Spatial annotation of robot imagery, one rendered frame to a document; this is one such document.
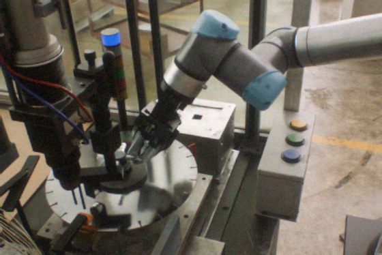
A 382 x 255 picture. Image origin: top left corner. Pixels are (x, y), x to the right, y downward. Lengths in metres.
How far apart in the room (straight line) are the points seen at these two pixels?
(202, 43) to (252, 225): 0.53
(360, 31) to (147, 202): 0.51
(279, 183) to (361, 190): 1.39
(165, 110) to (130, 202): 0.20
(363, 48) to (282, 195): 0.44
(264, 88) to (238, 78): 0.05
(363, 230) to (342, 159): 1.46
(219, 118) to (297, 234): 1.04
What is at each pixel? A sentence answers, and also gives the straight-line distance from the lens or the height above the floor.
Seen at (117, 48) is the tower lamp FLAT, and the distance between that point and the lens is 1.10.
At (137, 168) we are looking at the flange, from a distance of 0.93.
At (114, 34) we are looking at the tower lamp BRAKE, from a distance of 1.08.
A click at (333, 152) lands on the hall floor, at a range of 2.61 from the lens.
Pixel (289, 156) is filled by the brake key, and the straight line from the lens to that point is 1.04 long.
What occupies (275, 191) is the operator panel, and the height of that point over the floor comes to 0.84.
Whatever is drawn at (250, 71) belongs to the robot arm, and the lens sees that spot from 0.72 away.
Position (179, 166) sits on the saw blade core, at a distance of 0.94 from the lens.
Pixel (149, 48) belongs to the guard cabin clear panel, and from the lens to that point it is 1.30.
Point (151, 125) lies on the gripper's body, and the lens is 0.80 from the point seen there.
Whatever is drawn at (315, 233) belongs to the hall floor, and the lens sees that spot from 2.11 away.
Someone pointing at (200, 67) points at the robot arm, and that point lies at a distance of 0.74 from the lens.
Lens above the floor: 1.55
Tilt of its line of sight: 35 degrees down
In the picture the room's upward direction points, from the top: 3 degrees counter-clockwise
